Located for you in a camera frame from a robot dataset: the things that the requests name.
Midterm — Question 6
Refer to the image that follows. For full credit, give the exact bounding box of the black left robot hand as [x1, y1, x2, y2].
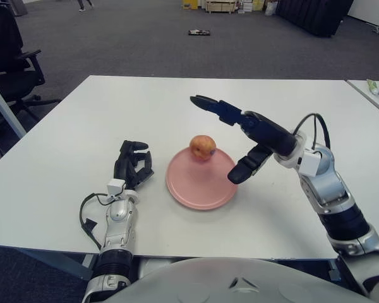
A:
[113, 140, 155, 190]

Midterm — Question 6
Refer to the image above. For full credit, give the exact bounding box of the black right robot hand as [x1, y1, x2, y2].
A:
[189, 93, 299, 186]

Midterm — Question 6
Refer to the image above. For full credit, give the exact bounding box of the red yellow apple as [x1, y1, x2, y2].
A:
[189, 134, 217, 162]

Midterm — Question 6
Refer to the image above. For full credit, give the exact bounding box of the pink round plate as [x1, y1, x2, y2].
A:
[165, 147, 239, 211]

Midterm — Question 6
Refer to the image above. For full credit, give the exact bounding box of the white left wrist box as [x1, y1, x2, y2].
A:
[107, 178, 126, 196]

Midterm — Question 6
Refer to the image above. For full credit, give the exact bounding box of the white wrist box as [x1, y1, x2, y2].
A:
[107, 178, 126, 196]
[298, 151, 323, 176]

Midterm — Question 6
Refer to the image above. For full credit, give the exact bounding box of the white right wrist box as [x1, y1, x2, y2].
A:
[298, 151, 323, 176]

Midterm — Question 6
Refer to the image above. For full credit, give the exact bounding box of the black draped partition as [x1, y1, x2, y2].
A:
[275, 0, 354, 38]

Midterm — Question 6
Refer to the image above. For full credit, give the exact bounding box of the grey robot torso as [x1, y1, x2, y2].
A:
[81, 257, 376, 303]

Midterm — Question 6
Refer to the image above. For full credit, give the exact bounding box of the wooden crate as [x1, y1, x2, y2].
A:
[205, 0, 236, 14]

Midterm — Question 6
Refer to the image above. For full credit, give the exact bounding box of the grey slanted table leg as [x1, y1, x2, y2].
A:
[0, 75, 27, 140]

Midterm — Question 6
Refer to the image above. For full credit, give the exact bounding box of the black office chair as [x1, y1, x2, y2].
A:
[0, 3, 61, 135]

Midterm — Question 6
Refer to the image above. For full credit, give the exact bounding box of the grey bin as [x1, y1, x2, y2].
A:
[11, 0, 28, 16]

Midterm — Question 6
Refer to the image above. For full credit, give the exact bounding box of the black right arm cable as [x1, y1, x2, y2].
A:
[292, 113, 331, 149]

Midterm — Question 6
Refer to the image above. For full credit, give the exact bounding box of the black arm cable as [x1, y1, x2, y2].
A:
[292, 113, 331, 149]
[79, 193, 111, 251]

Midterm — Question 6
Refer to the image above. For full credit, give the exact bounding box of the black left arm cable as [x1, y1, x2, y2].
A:
[79, 193, 111, 251]

